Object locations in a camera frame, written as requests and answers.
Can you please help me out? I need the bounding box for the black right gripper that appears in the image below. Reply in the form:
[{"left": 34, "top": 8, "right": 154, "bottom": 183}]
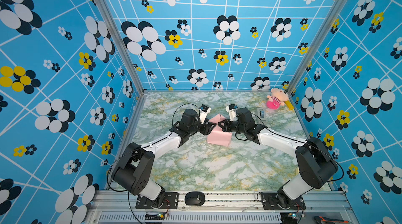
[{"left": 218, "top": 119, "right": 247, "bottom": 136}]

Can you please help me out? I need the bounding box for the purple wrapping paper sheet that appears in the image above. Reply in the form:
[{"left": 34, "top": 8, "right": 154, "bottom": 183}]
[{"left": 207, "top": 114, "right": 232, "bottom": 146}]

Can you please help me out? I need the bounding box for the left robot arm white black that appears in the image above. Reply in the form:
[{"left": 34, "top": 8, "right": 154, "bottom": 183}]
[{"left": 110, "top": 105, "right": 216, "bottom": 207}]

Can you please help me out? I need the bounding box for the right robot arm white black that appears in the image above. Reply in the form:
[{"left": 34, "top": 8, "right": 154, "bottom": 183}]
[{"left": 218, "top": 104, "right": 339, "bottom": 209}]

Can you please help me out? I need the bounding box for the pink plush pig toy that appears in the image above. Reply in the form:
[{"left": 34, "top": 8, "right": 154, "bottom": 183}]
[{"left": 266, "top": 88, "right": 289, "bottom": 110}]

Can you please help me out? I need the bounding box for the black computer mouse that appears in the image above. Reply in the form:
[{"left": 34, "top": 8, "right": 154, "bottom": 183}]
[{"left": 184, "top": 191, "right": 205, "bottom": 206}]

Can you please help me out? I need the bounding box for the green circuit board left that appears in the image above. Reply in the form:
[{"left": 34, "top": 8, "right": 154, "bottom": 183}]
[{"left": 144, "top": 212, "right": 169, "bottom": 221}]

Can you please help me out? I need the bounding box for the green circuit board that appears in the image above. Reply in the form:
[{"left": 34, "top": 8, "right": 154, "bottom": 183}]
[
  {"left": 281, "top": 212, "right": 304, "bottom": 224},
  {"left": 144, "top": 212, "right": 169, "bottom": 221}
]

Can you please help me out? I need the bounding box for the green circuit board right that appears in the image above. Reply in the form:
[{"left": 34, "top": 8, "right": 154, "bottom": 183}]
[{"left": 281, "top": 212, "right": 304, "bottom": 224}]

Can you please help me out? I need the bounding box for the orange black tool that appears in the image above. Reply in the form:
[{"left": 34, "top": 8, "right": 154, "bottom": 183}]
[{"left": 314, "top": 216, "right": 349, "bottom": 224}]

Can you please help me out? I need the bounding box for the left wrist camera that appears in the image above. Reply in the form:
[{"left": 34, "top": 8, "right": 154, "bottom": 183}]
[{"left": 200, "top": 104, "right": 211, "bottom": 124}]

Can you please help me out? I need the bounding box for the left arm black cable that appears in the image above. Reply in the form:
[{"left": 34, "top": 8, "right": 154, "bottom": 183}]
[{"left": 106, "top": 102, "right": 202, "bottom": 224}]

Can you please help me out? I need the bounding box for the aluminium front rail base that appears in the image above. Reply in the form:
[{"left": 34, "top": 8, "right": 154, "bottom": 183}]
[{"left": 85, "top": 190, "right": 358, "bottom": 224}]

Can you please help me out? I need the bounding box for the aluminium frame post left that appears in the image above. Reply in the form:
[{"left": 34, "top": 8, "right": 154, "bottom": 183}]
[{"left": 95, "top": 0, "right": 144, "bottom": 97}]

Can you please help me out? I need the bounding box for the aluminium frame post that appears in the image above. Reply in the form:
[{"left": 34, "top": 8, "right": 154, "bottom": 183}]
[
  {"left": 95, "top": 0, "right": 144, "bottom": 97},
  {"left": 287, "top": 0, "right": 348, "bottom": 94}
]

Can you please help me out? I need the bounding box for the aluminium frame post right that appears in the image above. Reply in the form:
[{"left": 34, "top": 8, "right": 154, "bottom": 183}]
[{"left": 287, "top": 0, "right": 348, "bottom": 94}]

